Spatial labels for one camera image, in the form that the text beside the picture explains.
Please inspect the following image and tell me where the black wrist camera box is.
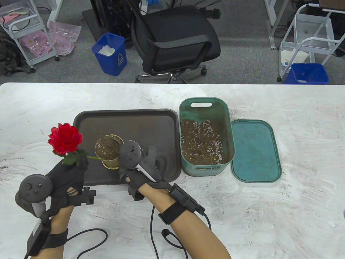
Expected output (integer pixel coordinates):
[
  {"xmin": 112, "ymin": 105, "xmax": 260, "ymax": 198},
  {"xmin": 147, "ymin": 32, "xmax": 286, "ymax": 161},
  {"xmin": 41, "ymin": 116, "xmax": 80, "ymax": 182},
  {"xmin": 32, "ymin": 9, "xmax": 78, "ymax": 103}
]
[{"xmin": 25, "ymin": 219, "xmax": 70, "ymax": 257}]

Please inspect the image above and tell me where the person's left forearm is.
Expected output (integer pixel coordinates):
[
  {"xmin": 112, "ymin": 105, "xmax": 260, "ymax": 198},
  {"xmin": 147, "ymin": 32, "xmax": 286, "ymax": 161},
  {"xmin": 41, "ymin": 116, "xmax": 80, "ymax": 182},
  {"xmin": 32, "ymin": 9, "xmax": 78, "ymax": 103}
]
[{"xmin": 32, "ymin": 206, "xmax": 76, "ymax": 259}]

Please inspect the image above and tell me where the white mesh rolling cart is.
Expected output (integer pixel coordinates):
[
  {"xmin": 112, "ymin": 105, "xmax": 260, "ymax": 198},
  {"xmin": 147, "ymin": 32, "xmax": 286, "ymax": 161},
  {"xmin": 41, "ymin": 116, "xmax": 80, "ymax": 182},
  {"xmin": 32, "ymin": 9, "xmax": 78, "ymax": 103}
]
[{"xmin": 277, "ymin": 4, "xmax": 345, "ymax": 82}]

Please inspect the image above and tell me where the dark fabric bag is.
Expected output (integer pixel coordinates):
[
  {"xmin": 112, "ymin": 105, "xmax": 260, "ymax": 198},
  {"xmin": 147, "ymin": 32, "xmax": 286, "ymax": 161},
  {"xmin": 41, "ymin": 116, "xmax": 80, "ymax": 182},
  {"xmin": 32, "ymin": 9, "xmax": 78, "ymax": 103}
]
[{"xmin": 0, "ymin": 28, "xmax": 35, "ymax": 77}]

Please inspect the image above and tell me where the gold ribbed flower pot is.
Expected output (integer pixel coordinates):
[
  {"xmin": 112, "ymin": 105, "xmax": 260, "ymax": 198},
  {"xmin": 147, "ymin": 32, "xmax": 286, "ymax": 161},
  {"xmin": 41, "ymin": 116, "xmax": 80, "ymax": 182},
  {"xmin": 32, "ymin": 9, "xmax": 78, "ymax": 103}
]
[{"xmin": 94, "ymin": 134, "xmax": 125, "ymax": 170}]

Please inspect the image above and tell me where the white box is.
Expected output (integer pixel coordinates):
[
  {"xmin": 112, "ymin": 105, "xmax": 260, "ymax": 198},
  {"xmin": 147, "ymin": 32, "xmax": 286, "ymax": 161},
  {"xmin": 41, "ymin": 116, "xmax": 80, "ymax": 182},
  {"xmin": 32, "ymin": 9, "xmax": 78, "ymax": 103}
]
[{"xmin": 280, "ymin": 50, "xmax": 309, "ymax": 68}]

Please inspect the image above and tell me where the red artificial rose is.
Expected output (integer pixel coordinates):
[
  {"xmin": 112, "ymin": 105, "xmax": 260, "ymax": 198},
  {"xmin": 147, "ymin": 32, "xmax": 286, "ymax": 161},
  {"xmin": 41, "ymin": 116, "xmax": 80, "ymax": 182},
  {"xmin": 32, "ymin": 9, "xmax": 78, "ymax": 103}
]
[{"xmin": 49, "ymin": 123, "xmax": 111, "ymax": 165}]

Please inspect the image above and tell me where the brown cardboard box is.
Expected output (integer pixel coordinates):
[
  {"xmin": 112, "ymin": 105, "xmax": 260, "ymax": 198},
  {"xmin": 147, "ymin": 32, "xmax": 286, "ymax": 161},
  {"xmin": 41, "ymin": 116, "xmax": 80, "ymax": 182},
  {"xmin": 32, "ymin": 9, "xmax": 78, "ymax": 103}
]
[{"xmin": 318, "ymin": 0, "xmax": 345, "ymax": 11}]

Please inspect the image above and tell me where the black office chair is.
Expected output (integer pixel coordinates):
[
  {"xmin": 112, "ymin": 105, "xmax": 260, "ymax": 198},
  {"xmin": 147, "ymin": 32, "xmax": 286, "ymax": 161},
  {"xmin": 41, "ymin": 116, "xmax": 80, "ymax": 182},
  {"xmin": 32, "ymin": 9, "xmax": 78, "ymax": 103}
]
[{"xmin": 131, "ymin": 5, "xmax": 221, "ymax": 84}]

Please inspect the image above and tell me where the crumpled white paper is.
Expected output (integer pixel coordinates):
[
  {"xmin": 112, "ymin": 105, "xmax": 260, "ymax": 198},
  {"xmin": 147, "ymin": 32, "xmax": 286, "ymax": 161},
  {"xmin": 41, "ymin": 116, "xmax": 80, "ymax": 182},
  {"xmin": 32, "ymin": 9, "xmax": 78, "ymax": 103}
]
[{"xmin": 98, "ymin": 45, "xmax": 116, "ymax": 56}]

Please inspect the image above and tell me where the black computer tower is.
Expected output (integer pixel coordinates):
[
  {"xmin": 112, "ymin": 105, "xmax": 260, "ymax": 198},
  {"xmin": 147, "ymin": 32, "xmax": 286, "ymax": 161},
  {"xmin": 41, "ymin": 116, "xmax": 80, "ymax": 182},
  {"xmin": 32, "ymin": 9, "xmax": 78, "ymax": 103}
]
[{"xmin": 90, "ymin": 0, "xmax": 142, "ymax": 38}]

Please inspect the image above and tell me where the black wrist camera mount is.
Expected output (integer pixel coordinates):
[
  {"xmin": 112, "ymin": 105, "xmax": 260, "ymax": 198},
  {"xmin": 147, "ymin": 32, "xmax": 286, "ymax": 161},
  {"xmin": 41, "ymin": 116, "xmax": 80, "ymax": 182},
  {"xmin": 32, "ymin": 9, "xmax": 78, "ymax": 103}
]
[{"xmin": 158, "ymin": 183, "xmax": 206, "ymax": 225}]

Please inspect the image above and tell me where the plain blue bin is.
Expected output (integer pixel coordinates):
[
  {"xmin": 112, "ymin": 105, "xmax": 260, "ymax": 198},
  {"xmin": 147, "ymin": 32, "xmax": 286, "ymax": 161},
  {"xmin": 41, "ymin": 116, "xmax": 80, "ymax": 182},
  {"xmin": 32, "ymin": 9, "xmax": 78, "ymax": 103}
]
[{"xmin": 284, "ymin": 63, "xmax": 330, "ymax": 85}]

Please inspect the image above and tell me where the grey and white hand controller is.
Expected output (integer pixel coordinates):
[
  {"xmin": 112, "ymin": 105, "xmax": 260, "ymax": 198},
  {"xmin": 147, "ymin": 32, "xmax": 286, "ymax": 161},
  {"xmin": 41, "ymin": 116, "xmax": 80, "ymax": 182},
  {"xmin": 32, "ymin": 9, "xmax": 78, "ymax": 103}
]
[{"xmin": 119, "ymin": 140, "xmax": 169, "ymax": 182}]

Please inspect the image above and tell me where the person's left hand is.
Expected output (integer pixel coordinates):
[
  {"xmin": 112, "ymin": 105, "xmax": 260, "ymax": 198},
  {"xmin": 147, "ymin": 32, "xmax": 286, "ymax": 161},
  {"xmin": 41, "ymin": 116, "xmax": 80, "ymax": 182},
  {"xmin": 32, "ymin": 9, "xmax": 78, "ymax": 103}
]
[{"xmin": 45, "ymin": 157, "xmax": 89, "ymax": 217}]

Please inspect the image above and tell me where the black cable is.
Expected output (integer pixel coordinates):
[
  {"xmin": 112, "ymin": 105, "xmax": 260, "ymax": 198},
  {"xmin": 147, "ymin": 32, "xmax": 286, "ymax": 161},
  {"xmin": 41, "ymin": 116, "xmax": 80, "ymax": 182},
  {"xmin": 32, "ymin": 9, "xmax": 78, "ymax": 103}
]
[
  {"xmin": 150, "ymin": 206, "xmax": 212, "ymax": 259},
  {"xmin": 67, "ymin": 228, "xmax": 109, "ymax": 259}
]

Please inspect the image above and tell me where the person's right hand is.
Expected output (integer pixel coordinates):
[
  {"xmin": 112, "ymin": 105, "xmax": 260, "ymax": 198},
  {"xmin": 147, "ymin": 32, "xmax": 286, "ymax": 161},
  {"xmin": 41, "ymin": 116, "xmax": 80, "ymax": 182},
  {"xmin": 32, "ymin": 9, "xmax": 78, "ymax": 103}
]
[{"xmin": 119, "ymin": 167, "xmax": 173, "ymax": 202}]

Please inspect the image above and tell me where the blue bin with white symbol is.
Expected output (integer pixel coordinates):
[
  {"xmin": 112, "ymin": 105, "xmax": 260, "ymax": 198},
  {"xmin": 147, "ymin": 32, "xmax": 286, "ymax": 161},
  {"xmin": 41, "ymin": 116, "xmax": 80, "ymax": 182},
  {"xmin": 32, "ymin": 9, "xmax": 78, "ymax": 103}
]
[{"xmin": 91, "ymin": 33, "xmax": 127, "ymax": 77}]

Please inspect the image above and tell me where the person's right forearm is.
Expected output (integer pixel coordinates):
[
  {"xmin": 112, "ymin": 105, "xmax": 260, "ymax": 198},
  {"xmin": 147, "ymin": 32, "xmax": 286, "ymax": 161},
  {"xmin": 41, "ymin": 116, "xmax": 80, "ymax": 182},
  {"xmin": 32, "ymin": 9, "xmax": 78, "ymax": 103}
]
[{"xmin": 138, "ymin": 183, "xmax": 232, "ymax": 259}]

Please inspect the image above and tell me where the white desk leg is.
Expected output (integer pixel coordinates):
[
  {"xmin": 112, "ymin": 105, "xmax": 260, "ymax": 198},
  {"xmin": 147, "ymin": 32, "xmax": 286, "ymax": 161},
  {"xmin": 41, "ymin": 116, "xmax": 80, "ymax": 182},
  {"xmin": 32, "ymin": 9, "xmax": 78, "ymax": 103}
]
[
  {"xmin": 264, "ymin": 0, "xmax": 289, "ymax": 49},
  {"xmin": 47, "ymin": 0, "xmax": 70, "ymax": 29}
]

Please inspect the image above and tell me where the brown plastic tray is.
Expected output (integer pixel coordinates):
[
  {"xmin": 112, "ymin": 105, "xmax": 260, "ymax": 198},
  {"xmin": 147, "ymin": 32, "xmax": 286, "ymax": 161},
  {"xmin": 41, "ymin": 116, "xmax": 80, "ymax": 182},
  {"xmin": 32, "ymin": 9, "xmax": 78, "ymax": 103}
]
[{"xmin": 73, "ymin": 109, "xmax": 181, "ymax": 186}]

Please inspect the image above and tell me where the teal plastic lid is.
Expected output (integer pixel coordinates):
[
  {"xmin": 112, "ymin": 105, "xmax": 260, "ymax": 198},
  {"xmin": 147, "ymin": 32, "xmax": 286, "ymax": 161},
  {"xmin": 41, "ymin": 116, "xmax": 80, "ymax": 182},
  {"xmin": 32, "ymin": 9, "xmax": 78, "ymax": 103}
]
[{"xmin": 231, "ymin": 120, "xmax": 282, "ymax": 183}]

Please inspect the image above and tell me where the teal plastic storage box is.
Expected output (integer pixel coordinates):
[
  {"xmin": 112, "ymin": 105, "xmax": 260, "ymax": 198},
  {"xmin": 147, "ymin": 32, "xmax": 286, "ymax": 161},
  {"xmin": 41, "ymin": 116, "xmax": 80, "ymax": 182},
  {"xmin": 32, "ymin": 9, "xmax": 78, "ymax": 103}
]
[{"xmin": 180, "ymin": 98, "xmax": 236, "ymax": 176}]

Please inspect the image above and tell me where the pink plastic bag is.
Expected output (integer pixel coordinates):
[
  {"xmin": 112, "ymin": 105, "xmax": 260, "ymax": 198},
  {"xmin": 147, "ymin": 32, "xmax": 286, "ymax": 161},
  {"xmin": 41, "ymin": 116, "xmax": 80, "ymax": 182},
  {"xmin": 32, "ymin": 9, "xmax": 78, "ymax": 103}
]
[
  {"xmin": 20, "ymin": 30, "xmax": 54, "ymax": 57},
  {"xmin": 49, "ymin": 21, "xmax": 82, "ymax": 56}
]

